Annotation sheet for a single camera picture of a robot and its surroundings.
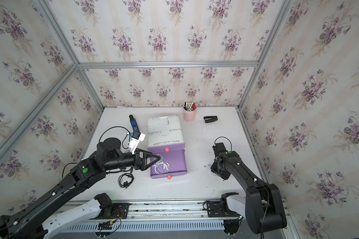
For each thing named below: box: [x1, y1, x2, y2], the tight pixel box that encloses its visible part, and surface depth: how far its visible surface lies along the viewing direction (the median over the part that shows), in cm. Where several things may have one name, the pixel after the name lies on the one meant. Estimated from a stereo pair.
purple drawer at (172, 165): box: [150, 148, 188, 179], surface depth 81 cm
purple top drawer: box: [147, 142, 186, 153], surface depth 76 cm
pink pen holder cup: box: [182, 101, 197, 122], surface depth 109 cm
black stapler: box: [203, 115, 218, 123], surface depth 113 cm
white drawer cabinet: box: [146, 115, 184, 148], surface depth 80 cm
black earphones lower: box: [117, 172, 135, 190], surface depth 84 cm
